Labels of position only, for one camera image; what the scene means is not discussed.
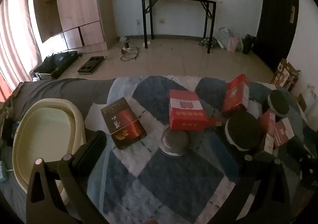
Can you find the pink shopping bag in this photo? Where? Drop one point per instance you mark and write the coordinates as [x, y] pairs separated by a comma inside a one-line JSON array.
[[233, 44]]

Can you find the large black foam cylinder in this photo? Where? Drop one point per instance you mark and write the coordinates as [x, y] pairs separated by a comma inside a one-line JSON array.
[[243, 129]]

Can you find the printed cardboard box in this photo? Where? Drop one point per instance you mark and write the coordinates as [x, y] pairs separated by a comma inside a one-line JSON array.
[[284, 74]]

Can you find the grey round bowl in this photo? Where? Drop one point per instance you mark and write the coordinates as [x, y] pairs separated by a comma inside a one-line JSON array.
[[174, 142]]

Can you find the cream plastic basin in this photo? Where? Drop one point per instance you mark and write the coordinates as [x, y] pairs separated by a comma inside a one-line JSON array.
[[44, 127]]

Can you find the white plastic bag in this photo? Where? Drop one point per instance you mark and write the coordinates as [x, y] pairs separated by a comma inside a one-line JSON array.
[[224, 37]]

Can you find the black foam tray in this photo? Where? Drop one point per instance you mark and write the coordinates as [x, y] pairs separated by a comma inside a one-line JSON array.
[[91, 65]]

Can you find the dark red cigarette carton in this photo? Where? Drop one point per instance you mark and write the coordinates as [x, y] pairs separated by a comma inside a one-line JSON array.
[[124, 124]]

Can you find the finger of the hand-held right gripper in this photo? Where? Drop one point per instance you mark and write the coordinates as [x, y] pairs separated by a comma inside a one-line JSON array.
[[309, 173]]

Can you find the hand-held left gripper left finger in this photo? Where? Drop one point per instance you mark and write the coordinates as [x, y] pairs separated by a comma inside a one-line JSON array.
[[90, 150]]

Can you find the wooden wardrobe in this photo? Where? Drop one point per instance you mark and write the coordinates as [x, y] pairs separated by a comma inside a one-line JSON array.
[[79, 5]]

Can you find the pink curtain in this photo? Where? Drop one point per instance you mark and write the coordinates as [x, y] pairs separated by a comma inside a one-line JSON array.
[[15, 40]]

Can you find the dark cloth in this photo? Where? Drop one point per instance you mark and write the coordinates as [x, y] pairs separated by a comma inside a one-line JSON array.
[[207, 42]]

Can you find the black open suitcase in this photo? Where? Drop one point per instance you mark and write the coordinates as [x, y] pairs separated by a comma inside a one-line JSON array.
[[57, 63]]

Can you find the white pillow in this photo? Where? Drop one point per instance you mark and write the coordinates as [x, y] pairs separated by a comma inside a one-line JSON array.
[[309, 104]]

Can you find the blue and white checked blanket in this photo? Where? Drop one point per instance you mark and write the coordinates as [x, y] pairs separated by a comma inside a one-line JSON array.
[[174, 184]]

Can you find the black door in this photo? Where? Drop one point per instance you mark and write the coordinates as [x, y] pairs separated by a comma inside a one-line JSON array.
[[275, 15]]

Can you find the small black foam cylinder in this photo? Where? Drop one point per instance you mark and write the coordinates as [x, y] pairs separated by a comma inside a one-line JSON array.
[[278, 103]]

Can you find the olive green bag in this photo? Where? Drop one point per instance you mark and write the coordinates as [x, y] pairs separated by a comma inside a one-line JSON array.
[[6, 119]]

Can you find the black bag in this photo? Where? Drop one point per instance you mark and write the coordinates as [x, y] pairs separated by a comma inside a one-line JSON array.
[[249, 44]]

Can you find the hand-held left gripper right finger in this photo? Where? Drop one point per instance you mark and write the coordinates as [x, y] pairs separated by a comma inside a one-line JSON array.
[[249, 168]]

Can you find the silver and red cigarette carton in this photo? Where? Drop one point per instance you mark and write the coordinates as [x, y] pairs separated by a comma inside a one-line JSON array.
[[268, 132]]

